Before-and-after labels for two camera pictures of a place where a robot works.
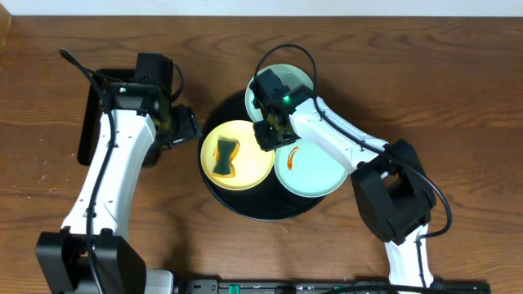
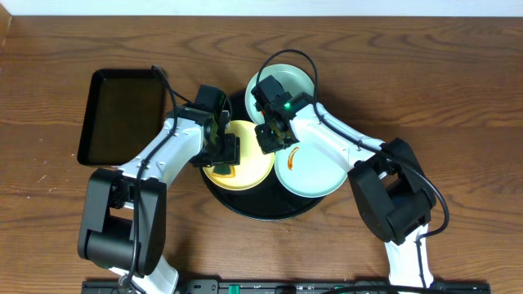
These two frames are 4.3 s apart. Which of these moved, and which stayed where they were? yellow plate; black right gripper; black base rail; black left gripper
Moved: black left gripper
Stayed: black right gripper; yellow plate; black base rail
